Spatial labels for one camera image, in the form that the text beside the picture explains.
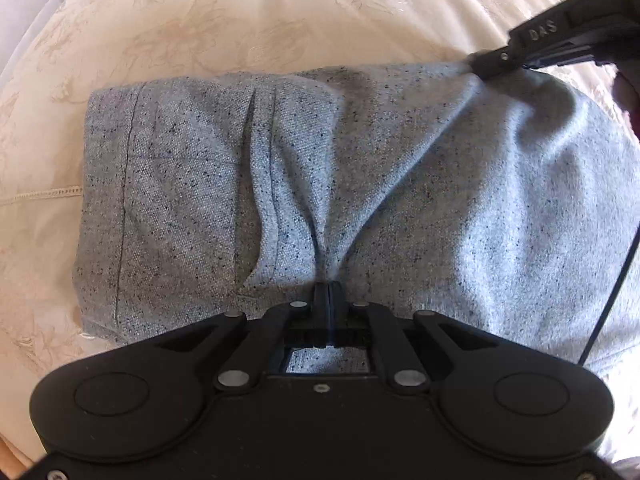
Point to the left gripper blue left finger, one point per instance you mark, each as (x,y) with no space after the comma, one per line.
(321,315)

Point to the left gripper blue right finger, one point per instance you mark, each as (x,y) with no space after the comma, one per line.
(339,331)

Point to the grey speckled pants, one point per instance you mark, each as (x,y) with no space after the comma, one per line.
(507,204)

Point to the right hand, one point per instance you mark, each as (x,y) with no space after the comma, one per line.
(626,97)

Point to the cream embroidered bedspread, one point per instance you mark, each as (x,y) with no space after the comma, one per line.
(90,44)

